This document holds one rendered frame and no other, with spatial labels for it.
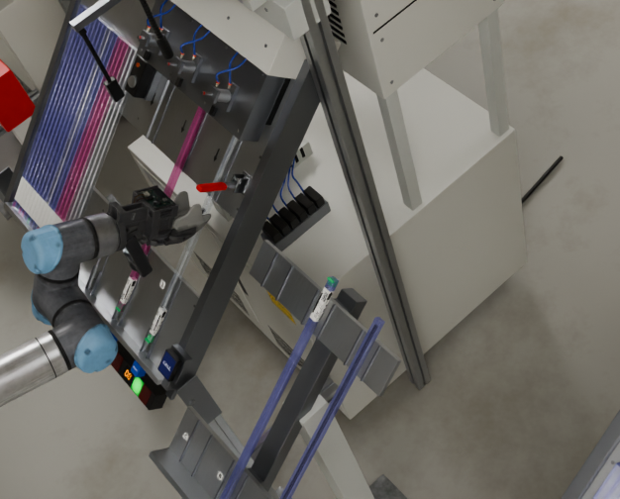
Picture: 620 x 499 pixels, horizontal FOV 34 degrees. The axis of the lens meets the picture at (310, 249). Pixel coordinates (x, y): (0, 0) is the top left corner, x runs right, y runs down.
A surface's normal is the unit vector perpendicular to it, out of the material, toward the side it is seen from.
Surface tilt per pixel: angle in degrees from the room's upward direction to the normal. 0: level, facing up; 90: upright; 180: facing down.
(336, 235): 0
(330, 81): 90
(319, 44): 90
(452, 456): 0
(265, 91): 90
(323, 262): 0
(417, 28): 90
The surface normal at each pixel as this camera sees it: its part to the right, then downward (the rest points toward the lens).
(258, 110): 0.63, 0.56
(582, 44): -0.22, -0.55
